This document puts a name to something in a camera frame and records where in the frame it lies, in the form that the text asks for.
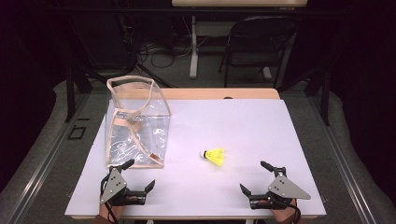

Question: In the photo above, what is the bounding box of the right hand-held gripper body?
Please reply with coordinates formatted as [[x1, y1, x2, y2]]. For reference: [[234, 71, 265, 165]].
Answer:
[[248, 167, 312, 210]]

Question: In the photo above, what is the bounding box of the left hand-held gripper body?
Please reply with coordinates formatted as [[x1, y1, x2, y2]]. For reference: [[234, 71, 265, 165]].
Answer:
[[100, 166, 148, 206]]

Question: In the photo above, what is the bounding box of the clear plastic bag beige trim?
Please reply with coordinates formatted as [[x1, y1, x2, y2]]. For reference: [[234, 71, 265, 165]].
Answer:
[[105, 75, 173, 170]]

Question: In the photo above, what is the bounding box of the yellow shuttlecock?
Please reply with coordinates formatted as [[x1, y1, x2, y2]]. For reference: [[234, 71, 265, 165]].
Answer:
[[200, 147, 226, 167]]

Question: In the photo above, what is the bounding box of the person's left hand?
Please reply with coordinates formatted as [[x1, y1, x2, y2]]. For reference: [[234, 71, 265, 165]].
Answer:
[[98, 195, 126, 221]]

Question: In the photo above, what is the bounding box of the person's right hand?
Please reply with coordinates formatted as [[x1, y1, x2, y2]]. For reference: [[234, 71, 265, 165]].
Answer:
[[270, 199, 297, 224]]

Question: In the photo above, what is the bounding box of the white table mat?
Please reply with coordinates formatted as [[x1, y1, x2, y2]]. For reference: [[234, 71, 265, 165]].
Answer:
[[64, 98, 327, 218]]

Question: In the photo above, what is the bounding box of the wooden table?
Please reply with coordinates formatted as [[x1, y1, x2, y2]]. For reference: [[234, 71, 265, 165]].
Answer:
[[64, 88, 327, 220]]

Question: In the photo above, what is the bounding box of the black metal stand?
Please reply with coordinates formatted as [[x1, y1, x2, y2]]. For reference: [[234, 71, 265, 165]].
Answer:
[[276, 66, 332, 127], [64, 60, 94, 123]]

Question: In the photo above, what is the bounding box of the black folding chair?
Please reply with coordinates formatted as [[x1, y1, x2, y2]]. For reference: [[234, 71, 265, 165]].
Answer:
[[219, 15, 299, 90]]

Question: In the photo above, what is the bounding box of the white-legged desk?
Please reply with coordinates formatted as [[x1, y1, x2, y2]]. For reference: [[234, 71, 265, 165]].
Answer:
[[171, 0, 308, 80]]

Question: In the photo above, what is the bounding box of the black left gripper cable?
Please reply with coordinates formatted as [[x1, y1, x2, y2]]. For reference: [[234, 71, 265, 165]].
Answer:
[[100, 174, 120, 224]]

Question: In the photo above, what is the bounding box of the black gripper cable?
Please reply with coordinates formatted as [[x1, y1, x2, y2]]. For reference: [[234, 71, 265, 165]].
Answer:
[[100, 174, 120, 224], [273, 196, 303, 224]]

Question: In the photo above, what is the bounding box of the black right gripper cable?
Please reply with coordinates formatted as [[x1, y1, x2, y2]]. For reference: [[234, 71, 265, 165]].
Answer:
[[273, 196, 303, 224]]

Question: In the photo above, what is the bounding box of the black floor outlet frame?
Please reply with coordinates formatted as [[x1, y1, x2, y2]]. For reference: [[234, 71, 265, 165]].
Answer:
[[67, 124, 88, 141]]

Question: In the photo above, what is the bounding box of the aluminium floor rail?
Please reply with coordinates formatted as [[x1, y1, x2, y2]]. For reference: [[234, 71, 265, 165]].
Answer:
[[306, 96, 378, 224], [6, 92, 92, 224]]

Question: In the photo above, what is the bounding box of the bundle of floor cables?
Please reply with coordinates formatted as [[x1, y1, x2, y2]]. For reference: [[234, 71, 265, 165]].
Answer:
[[135, 15, 194, 70]]

